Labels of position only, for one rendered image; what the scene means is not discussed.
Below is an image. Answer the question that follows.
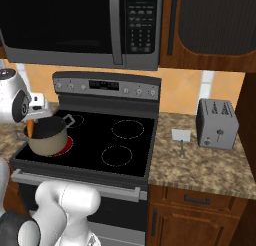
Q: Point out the wooden base cabinet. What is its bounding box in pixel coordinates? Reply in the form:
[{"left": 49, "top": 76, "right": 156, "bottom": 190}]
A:
[{"left": 2, "top": 178, "right": 32, "bottom": 218}]

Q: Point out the beige pot with black rim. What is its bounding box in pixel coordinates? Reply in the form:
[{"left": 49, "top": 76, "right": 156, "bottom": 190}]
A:
[{"left": 14, "top": 113, "right": 76, "bottom": 158}]

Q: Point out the black and silver microwave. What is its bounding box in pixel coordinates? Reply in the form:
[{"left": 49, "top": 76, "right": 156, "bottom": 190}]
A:
[{"left": 0, "top": 0, "right": 165, "bottom": 72}]

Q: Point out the orange carrot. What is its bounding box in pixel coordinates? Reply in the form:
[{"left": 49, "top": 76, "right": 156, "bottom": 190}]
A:
[{"left": 26, "top": 119, "right": 35, "bottom": 139}]

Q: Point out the long black cupboard handle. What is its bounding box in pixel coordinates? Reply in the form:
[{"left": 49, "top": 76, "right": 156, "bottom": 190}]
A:
[{"left": 167, "top": 0, "right": 179, "bottom": 57}]

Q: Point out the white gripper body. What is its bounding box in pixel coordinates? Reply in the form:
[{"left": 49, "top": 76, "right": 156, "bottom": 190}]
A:
[{"left": 27, "top": 102, "right": 60, "bottom": 122}]

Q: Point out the silver oven door handle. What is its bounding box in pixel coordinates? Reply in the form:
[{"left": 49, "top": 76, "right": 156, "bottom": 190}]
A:
[{"left": 11, "top": 168, "right": 142, "bottom": 204}]

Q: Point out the wooden cupboard door dark panel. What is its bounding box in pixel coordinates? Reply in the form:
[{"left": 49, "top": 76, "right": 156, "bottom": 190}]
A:
[{"left": 159, "top": 0, "right": 256, "bottom": 73}]

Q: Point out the silver toaster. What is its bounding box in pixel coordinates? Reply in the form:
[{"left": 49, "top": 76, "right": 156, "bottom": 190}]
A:
[{"left": 195, "top": 97, "right": 240, "bottom": 151}]

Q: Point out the wooden base cupboard door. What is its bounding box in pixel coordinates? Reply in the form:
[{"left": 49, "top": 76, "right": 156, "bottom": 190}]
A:
[{"left": 145, "top": 203, "right": 242, "bottom": 246}]

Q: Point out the black drawer handle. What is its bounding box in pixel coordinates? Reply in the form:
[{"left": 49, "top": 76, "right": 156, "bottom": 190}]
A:
[{"left": 183, "top": 193, "right": 212, "bottom": 206}]

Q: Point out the dark wood tall cabinet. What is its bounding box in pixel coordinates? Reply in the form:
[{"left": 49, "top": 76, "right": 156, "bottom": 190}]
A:
[{"left": 229, "top": 71, "right": 256, "bottom": 246}]

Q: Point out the silver microwave handle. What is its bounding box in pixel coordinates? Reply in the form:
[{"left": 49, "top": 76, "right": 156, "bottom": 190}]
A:
[{"left": 108, "top": 0, "right": 125, "bottom": 66}]

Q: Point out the black glass-top stove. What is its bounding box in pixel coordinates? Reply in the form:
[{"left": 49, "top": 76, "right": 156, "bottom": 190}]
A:
[{"left": 9, "top": 71, "right": 163, "bottom": 246}]

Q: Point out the wooden drawer front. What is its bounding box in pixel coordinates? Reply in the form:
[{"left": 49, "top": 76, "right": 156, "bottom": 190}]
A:
[{"left": 164, "top": 185, "right": 250, "bottom": 218}]

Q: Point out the short black cupboard handle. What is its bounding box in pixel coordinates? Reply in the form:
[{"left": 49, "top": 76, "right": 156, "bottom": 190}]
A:
[{"left": 151, "top": 207, "right": 159, "bottom": 238}]

